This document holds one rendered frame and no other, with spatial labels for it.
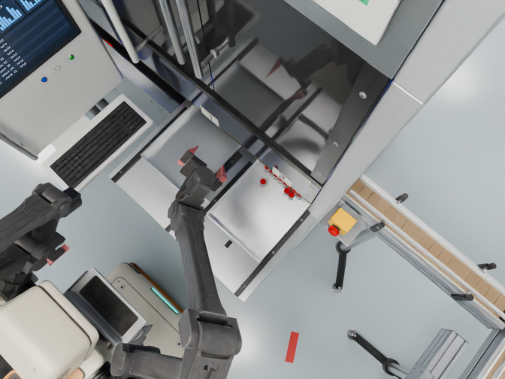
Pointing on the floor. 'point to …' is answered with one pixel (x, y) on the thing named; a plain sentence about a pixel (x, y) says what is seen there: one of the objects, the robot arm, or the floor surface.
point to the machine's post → (412, 89)
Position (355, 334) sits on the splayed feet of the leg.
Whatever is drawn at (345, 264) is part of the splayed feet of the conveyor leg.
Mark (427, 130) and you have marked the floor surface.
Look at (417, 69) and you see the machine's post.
